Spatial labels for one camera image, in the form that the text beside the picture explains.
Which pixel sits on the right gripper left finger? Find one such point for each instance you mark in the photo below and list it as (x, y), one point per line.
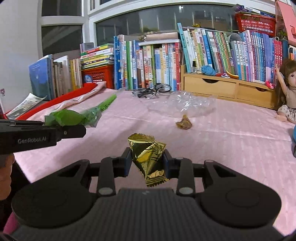
(111, 168)

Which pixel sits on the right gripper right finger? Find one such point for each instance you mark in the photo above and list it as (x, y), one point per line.
(181, 169)

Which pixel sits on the small gold candy wrapper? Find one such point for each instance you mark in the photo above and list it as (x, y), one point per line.
(146, 155)

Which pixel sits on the brown wrapper scrap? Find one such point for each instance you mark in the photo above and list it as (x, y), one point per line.
(184, 124)

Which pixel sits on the green plastic wrapper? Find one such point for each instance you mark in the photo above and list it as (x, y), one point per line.
(88, 118)

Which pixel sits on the clear plastic bag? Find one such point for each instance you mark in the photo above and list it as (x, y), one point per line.
(179, 103)

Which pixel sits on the stack of flat books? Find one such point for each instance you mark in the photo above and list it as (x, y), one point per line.
(98, 56)

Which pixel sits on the red basket on books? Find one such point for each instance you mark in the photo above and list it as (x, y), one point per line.
(257, 23)

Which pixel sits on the person's left hand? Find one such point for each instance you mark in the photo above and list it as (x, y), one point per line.
(6, 169)

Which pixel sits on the pink folded cloth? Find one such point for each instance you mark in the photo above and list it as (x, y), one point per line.
(100, 85)

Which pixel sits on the left upright book group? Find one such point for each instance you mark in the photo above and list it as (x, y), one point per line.
(51, 78)

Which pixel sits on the red tray box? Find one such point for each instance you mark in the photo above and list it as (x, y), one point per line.
(71, 95)

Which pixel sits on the red plastic basket left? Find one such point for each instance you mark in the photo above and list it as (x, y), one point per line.
(100, 74)

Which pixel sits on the blue yarn ball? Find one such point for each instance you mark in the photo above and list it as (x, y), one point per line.
(208, 70)

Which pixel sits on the wooden drawer organizer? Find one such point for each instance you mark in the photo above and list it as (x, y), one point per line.
(228, 89)

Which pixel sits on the middle upright book row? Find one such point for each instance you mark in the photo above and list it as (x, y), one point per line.
(147, 60)

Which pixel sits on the upright book row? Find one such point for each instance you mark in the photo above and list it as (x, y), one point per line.
(249, 56)
(147, 60)

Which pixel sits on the brown-haired doll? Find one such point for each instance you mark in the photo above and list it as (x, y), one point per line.
(285, 90)

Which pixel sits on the right upright book row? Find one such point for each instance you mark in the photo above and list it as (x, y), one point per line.
(249, 56)

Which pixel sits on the pink toy house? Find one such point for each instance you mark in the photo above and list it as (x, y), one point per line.
(285, 21)

